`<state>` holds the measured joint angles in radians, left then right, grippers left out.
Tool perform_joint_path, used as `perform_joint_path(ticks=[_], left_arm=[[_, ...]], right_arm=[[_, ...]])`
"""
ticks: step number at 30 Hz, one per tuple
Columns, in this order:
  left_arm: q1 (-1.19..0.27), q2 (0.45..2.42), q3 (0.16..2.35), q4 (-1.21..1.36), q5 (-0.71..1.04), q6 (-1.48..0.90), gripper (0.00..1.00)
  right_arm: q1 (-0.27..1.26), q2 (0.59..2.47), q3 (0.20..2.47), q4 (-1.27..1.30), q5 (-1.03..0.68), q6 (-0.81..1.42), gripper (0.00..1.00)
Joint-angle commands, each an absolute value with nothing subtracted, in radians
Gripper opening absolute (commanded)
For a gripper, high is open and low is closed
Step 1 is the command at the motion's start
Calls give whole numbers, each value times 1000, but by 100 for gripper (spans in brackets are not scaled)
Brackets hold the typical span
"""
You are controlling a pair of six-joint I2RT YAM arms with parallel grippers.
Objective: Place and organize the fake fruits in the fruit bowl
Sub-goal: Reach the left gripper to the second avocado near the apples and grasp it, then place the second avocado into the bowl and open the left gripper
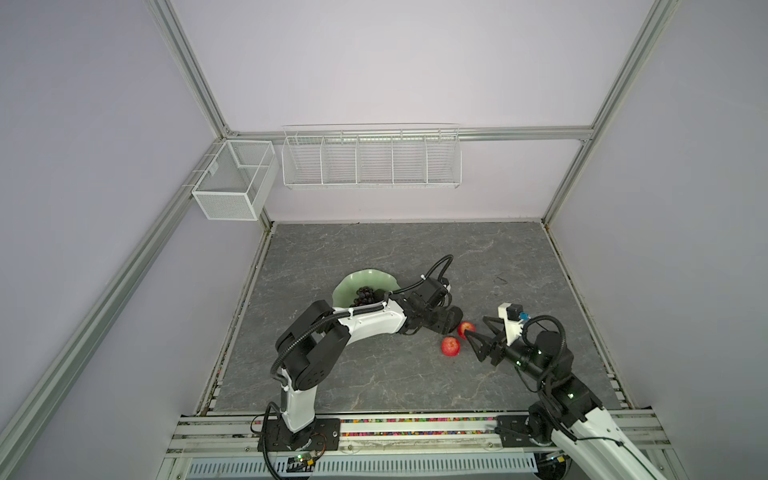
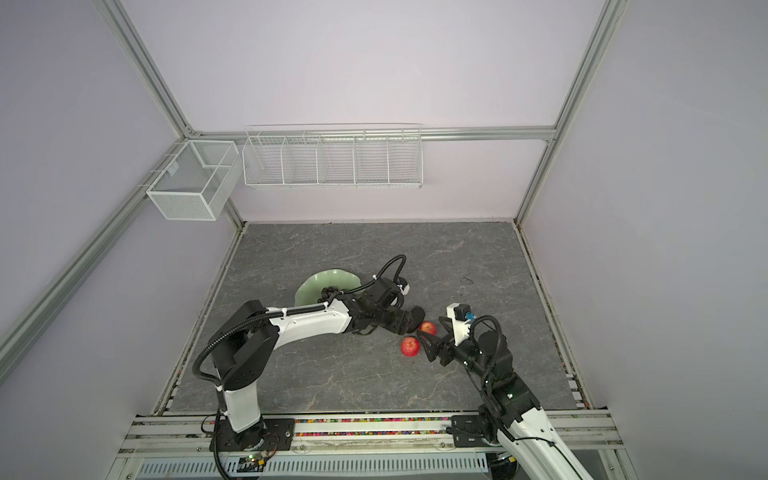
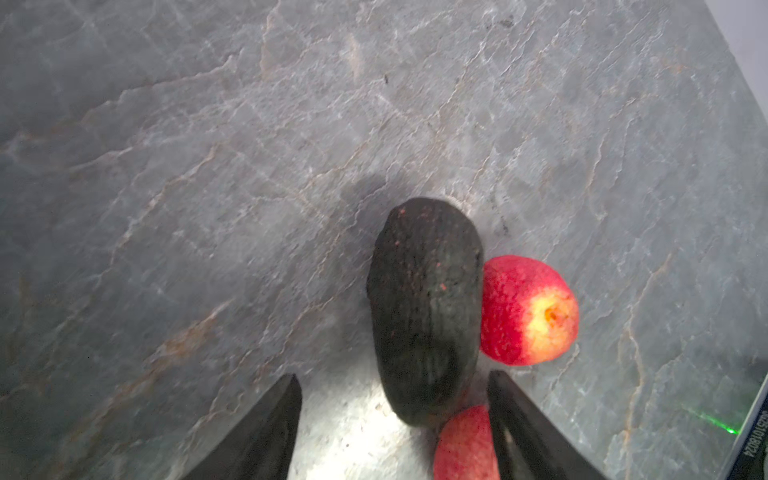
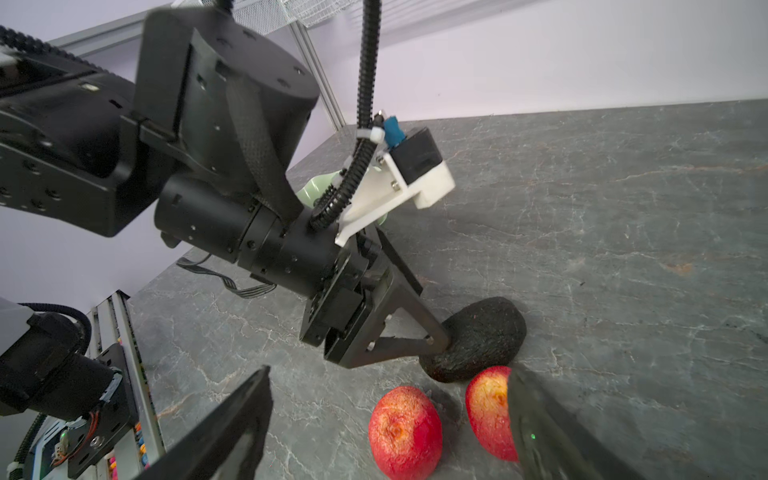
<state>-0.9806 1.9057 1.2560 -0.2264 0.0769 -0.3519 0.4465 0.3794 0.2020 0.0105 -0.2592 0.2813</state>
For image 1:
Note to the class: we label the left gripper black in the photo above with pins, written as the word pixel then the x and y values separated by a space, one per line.
pixel 445 322

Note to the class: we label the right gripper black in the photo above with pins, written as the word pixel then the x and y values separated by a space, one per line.
pixel 500 343

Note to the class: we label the red apple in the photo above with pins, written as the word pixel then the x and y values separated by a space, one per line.
pixel 450 346
pixel 465 327

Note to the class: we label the dark purple grape bunch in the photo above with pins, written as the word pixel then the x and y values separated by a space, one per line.
pixel 365 296

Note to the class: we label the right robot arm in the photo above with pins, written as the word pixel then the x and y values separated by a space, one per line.
pixel 568 414

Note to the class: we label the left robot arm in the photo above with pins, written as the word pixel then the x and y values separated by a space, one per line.
pixel 310 347

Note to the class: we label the light green wavy bowl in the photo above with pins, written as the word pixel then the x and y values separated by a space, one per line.
pixel 345 292

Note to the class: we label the colourful bead strip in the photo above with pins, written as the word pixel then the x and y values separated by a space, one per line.
pixel 418 426

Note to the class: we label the white mesh box basket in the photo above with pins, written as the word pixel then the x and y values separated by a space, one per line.
pixel 237 181

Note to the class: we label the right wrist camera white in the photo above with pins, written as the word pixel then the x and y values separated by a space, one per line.
pixel 514 318

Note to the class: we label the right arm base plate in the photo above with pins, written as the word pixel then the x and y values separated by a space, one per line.
pixel 524 430

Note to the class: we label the white wire wall rack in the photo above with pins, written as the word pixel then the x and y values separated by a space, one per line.
pixel 366 156

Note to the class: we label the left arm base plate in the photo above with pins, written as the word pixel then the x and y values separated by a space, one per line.
pixel 323 434

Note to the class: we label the white slotted cable duct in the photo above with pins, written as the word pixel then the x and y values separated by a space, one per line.
pixel 360 466

